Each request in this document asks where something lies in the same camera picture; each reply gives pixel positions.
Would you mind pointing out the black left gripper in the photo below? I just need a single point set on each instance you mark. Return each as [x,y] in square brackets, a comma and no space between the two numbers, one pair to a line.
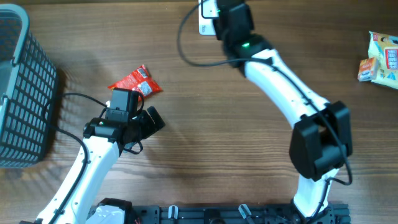
[150,127]

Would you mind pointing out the red snack packet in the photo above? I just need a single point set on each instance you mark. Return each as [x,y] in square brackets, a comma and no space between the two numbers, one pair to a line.
[138,80]

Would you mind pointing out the orange tissue pack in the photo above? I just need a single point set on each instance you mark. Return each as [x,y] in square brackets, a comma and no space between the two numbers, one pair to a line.
[368,69]

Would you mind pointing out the cream snack bag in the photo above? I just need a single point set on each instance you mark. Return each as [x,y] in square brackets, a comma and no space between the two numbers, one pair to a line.
[383,47]

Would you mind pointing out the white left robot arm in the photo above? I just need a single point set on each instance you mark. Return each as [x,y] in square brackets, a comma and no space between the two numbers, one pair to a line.
[121,127]

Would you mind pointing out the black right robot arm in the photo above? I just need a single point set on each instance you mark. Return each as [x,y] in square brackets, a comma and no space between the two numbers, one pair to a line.
[321,140]

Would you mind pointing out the white barcode scanner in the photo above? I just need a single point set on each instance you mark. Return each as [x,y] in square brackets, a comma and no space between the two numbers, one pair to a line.
[207,11]

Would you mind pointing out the grey plastic mesh basket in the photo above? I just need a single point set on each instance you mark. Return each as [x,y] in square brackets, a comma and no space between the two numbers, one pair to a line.
[28,81]

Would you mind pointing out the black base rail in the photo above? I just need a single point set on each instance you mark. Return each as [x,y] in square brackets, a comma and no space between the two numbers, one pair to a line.
[217,214]

